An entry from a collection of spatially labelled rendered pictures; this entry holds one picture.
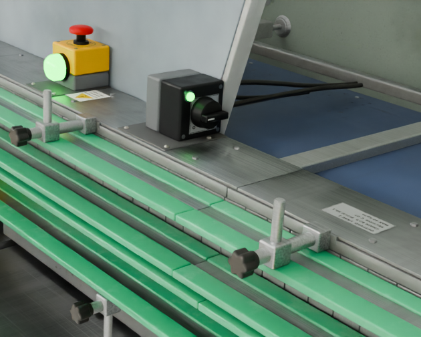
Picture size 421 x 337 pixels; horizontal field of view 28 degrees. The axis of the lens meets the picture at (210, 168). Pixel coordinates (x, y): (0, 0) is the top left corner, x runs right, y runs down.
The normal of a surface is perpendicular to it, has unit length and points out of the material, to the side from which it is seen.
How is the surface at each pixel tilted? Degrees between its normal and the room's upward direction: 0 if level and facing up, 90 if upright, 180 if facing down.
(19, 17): 0
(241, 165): 90
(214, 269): 90
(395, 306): 90
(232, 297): 90
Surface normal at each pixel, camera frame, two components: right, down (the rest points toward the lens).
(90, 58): 0.65, 0.31
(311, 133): 0.06, -0.93
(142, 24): -0.75, 0.19
